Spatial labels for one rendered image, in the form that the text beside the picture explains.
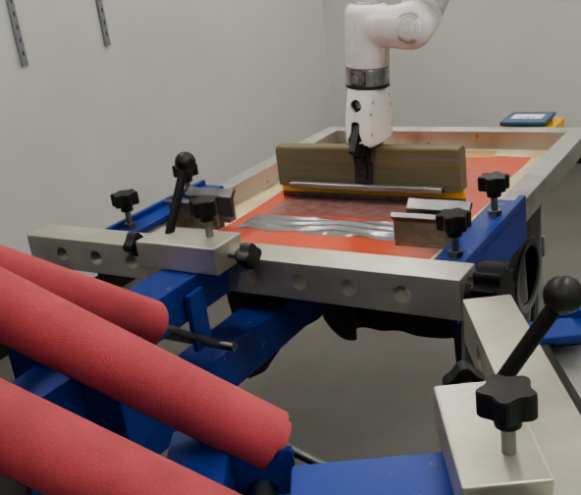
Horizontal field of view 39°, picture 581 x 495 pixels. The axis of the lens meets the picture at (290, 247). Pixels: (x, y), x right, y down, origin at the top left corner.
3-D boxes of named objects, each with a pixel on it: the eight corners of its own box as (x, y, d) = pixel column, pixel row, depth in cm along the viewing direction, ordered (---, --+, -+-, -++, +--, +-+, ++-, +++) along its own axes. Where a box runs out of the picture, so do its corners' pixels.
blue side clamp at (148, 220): (207, 214, 156) (201, 179, 153) (229, 216, 153) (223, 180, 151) (97, 276, 132) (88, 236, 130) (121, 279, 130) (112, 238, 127)
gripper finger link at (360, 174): (364, 151, 139) (365, 190, 142) (372, 146, 142) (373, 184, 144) (347, 150, 141) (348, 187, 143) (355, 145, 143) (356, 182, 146)
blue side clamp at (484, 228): (495, 236, 127) (493, 192, 124) (527, 239, 124) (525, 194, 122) (419, 320, 103) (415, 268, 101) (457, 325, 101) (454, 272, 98)
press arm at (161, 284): (194, 287, 109) (187, 251, 108) (231, 292, 106) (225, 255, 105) (105, 346, 96) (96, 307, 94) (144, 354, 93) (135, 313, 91)
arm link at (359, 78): (375, 73, 133) (375, 90, 134) (396, 63, 140) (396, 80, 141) (334, 70, 136) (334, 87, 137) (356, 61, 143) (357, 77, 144)
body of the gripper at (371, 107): (375, 84, 134) (375, 151, 138) (399, 73, 142) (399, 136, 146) (334, 82, 137) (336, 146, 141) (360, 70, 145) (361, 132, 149)
